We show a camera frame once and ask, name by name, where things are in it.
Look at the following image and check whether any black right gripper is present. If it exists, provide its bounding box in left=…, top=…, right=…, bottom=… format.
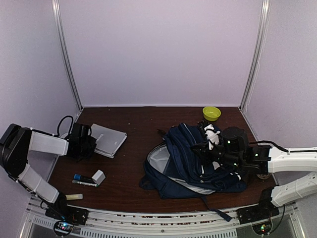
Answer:
left=191, top=140, right=243, bottom=169

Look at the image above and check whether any grey hardcover book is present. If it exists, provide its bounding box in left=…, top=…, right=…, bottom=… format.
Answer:
left=91, top=124, right=127, bottom=159

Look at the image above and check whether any white power adapter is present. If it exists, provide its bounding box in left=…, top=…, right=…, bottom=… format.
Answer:
left=92, top=170, right=106, bottom=185

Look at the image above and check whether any navy blue student backpack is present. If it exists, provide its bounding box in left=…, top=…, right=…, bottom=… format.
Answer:
left=138, top=122, right=248, bottom=223

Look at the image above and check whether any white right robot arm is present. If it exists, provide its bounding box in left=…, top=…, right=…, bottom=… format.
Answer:
left=191, top=125, right=317, bottom=219

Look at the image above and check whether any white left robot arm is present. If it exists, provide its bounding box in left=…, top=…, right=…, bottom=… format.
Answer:
left=0, top=123, right=97, bottom=220

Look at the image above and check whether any blue cap black marker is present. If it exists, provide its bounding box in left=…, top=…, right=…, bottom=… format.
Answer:
left=74, top=174, right=95, bottom=183

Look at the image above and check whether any white marker pen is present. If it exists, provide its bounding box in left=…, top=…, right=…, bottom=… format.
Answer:
left=72, top=180, right=99, bottom=187

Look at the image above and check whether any lime green bowl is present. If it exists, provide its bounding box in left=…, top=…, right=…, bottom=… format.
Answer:
left=203, top=107, right=221, bottom=121

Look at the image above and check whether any pale yellow eraser stick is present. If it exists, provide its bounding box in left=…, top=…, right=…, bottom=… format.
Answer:
left=66, top=194, right=83, bottom=200

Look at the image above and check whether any patterned mug orange inside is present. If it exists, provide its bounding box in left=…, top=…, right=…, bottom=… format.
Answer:
left=257, top=174, right=271, bottom=180

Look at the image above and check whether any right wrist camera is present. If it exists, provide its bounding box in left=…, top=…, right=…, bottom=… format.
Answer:
left=198, top=121, right=221, bottom=150

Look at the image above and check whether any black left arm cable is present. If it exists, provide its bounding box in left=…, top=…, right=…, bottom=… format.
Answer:
left=55, top=115, right=75, bottom=138

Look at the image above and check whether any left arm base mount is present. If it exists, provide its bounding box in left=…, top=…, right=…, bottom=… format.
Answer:
left=40, top=193, right=89, bottom=225

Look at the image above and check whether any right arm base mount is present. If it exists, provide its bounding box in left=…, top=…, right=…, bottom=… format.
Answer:
left=236, top=187, right=279, bottom=224

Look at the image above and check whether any front aluminium rail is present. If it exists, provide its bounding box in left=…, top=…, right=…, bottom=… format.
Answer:
left=22, top=195, right=305, bottom=238

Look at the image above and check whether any left aluminium frame post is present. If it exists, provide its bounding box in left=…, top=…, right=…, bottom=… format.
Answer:
left=52, top=0, right=84, bottom=115

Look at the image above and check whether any aluminium frame post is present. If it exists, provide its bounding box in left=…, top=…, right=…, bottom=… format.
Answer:
left=239, top=0, right=270, bottom=113
left=52, top=0, right=84, bottom=115

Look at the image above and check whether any right aluminium frame post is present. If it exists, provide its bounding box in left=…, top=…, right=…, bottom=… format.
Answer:
left=239, top=0, right=270, bottom=113

